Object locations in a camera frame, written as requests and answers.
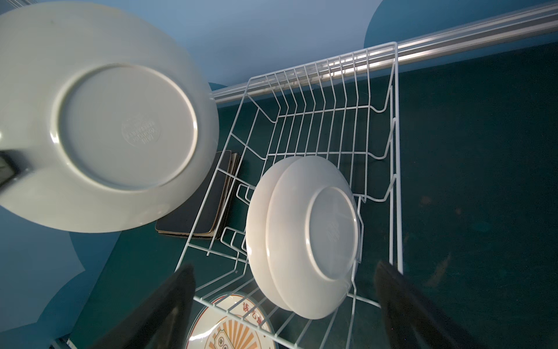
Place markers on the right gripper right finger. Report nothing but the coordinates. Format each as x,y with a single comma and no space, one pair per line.
410,318

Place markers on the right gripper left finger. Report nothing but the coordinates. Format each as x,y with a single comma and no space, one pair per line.
161,320

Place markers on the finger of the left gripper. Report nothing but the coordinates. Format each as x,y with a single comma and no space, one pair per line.
10,168

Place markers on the white round plate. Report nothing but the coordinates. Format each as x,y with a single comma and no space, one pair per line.
106,120
211,329
312,236
256,230

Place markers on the white wire dish rack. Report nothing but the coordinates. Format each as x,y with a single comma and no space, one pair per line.
355,124

